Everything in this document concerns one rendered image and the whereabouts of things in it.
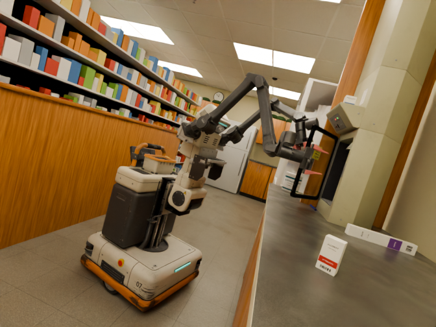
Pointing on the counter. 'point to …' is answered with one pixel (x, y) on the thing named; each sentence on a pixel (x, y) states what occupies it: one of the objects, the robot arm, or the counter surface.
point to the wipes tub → (289, 181)
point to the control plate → (337, 122)
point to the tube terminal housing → (372, 146)
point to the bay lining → (335, 171)
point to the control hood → (347, 116)
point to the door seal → (327, 167)
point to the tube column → (403, 38)
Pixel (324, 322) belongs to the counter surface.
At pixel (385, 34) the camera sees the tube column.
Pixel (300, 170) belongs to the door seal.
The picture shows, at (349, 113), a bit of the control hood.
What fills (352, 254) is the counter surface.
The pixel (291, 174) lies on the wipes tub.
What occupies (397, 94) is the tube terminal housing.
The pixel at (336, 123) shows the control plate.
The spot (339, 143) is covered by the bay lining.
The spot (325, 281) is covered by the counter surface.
